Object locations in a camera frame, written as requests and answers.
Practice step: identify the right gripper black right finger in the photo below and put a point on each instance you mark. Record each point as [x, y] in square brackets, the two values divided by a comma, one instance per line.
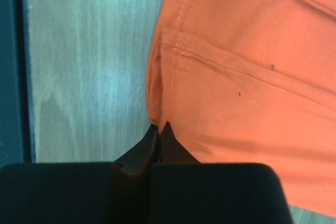
[183, 190]

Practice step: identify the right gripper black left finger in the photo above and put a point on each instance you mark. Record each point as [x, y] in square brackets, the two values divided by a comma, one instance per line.
[98, 192]

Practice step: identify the orange t-shirt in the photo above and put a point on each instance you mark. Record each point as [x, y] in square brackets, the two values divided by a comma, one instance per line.
[251, 81]

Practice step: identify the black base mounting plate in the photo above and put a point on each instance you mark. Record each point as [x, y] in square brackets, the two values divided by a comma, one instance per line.
[17, 120]

